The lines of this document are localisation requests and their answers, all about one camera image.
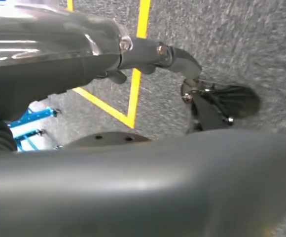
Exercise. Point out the blue metal shelf rack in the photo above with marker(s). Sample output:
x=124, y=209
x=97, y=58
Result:
x=34, y=115

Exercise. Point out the yellow floor tape square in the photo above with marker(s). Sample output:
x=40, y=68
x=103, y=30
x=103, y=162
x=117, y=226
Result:
x=143, y=16

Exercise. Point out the black rack caster wheel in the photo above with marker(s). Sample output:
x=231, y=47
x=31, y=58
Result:
x=41, y=132
x=57, y=112

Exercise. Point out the black ribbed robot foot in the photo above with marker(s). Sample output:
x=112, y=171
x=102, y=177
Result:
x=231, y=101

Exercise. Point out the dark round base plate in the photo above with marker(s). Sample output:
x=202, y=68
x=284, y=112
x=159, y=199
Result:
x=108, y=142

